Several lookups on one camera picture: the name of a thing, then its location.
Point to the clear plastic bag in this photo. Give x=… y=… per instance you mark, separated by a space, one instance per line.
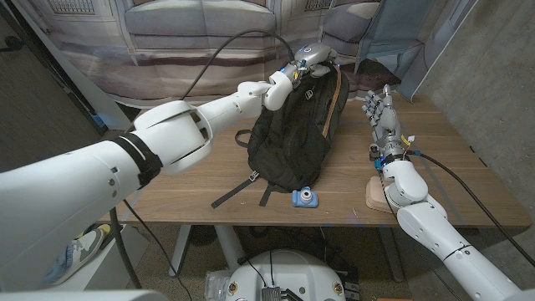
x=215 y=286

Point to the beige wooden block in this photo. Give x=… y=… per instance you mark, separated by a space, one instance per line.
x=376 y=195

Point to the blue toy camera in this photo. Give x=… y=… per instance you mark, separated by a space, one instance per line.
x=305 y=198

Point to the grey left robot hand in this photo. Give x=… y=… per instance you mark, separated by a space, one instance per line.
x=317 y=54

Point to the blue jeans leg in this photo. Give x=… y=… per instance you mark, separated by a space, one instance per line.
x=56 y=271

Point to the white backdrop frame pole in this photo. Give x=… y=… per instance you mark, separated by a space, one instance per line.
x=83 y=83
x=441 y=54

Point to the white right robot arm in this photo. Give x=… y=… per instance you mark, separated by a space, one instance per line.
x=430 y=234

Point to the black backpack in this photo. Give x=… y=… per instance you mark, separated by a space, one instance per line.
x=292 y=146

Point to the printed sofa room backdrop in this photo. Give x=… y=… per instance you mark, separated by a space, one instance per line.
x=167 y=50

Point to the dark table leg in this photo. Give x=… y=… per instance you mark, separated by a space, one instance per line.
x=390 y=255

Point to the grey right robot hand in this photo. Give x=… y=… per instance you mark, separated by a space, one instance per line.
x=388 y=125

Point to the grey table leg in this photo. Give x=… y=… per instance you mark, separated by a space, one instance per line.
x=179 y=255

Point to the black round fan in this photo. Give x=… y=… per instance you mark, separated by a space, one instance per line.
x=202 y=235

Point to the white grey sneaker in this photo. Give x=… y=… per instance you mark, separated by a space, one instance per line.
x=88 y=246

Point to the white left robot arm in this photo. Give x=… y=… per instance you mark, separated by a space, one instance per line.
x=83 y=188

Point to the white table leg column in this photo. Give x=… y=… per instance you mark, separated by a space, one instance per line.
x=230 y=251

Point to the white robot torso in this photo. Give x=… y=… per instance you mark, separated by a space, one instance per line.
x=292 y=271

